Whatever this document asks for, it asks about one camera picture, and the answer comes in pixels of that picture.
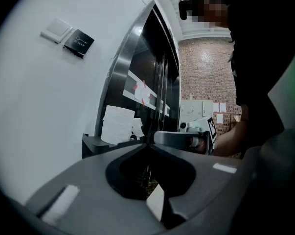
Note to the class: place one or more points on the black head-worn camera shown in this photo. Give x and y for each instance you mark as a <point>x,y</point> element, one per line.
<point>185,5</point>

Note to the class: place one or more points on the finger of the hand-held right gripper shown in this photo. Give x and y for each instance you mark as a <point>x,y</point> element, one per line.
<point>171,138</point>

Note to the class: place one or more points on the person's head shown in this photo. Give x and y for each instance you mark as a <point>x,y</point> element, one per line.
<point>211,11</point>

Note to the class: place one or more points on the black wall plate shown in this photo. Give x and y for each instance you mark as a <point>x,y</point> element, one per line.
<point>78,41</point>

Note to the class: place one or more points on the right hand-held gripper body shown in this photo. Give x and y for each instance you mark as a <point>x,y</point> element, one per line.
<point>212,128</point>

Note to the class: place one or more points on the dark glass door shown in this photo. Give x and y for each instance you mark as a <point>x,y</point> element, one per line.
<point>157,45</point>

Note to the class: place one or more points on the white wall switch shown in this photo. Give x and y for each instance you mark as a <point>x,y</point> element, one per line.
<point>56,29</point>

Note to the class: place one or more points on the person's right hand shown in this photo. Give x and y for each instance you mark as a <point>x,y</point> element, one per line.
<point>197,143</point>

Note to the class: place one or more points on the person's right forearm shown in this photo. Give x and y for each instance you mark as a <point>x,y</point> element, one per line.
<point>230,141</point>

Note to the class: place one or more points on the white note with red tape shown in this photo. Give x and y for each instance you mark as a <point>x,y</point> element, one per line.
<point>141,93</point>

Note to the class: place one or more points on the white toilet paper roll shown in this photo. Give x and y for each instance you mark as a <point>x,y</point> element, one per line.
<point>116,125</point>

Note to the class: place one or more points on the person in dark clothes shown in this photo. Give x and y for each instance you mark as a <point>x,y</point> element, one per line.
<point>259,70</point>

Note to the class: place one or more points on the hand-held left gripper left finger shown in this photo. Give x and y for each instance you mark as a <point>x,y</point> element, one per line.
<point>88,187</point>

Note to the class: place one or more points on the metal door frame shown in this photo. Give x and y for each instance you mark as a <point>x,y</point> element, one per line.
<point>124,57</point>

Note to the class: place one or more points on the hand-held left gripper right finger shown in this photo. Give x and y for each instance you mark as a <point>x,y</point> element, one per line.
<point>215,180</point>

